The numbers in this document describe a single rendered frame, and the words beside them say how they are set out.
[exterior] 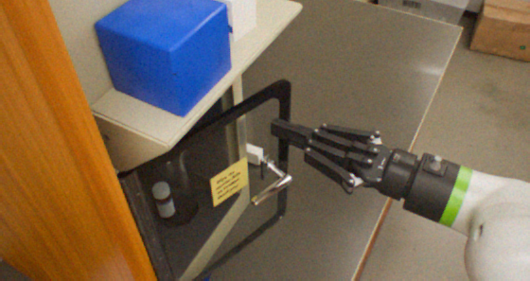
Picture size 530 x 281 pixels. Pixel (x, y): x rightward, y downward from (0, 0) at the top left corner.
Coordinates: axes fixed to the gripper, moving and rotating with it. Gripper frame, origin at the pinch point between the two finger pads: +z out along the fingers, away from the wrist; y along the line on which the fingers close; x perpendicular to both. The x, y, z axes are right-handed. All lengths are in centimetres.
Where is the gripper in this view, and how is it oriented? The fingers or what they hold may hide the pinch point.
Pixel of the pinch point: (291, 132)
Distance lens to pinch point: 74.6
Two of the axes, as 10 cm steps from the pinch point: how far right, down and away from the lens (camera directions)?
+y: -4.8, 6.2, -6.2
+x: 0.0, 7.0, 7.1
